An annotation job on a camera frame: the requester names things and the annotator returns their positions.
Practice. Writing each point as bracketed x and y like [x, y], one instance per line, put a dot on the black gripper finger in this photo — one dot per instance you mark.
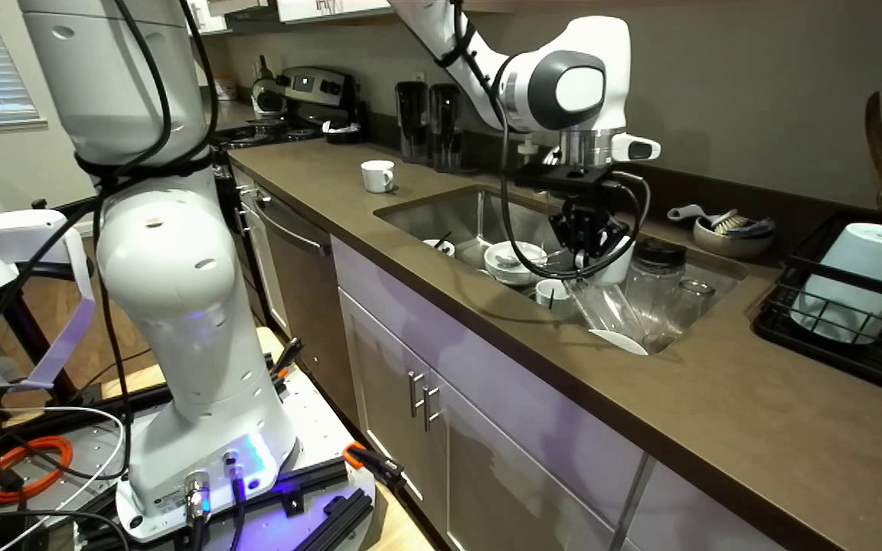
[578, 245]
[612, 245]

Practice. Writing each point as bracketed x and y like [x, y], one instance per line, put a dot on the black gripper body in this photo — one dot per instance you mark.
[596, 208]

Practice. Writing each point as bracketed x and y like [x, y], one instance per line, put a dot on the large white mug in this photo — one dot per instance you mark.
[619, 275]

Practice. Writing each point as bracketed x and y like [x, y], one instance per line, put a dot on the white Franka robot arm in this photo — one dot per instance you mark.
[189, 308]

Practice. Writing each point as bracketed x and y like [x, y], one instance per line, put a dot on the small white mug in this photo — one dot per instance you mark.
[375, 178]

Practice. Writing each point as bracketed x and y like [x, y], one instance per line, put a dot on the clear glass jar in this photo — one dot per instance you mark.
[597, 308]

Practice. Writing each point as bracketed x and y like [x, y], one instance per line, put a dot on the white bowl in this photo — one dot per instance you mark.
[516, 265]

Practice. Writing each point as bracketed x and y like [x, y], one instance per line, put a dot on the glass jar black lid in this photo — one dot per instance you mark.
[670, 291]

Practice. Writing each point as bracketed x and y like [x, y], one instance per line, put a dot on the white plate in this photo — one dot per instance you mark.
[619, 341]

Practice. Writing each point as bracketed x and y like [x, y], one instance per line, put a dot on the stainless steel sink basin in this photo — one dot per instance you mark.
[441, 215]

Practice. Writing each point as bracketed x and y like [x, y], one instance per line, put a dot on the grey lower cabinet front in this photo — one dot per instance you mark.
[522, 407]

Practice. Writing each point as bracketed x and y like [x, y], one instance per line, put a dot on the light blue container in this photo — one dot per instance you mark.
[858, 265]

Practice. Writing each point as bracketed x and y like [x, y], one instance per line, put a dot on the stainless dishwasher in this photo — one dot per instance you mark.
[299, 296]

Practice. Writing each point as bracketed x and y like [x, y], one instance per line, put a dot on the orange black clamp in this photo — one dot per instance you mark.
[375, 465]
[288, 358]

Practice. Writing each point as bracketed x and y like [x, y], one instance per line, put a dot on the silver black coffee machine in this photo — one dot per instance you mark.
[312, 85]

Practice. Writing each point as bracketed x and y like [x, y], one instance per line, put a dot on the white speckled robot cart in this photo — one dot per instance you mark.
[308, 418]

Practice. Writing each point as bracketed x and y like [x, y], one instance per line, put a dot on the white upper cabinet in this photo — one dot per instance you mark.
[319, 6]

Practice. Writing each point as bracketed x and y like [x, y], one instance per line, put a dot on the dark kettle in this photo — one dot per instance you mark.
[260, 95]

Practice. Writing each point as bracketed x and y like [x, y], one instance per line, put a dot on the dark bar box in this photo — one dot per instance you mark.
[336, 520]

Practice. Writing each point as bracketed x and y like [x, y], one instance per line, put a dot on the black tripod stand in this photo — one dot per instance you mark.
[14, 303]

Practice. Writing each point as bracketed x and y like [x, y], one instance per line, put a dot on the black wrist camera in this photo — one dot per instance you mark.
[574, 175]

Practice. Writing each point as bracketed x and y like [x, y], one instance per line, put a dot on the black aluminium rail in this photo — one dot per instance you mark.
[308, 477]

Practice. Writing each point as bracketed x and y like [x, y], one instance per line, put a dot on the white frame stand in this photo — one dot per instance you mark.
[27, 231]

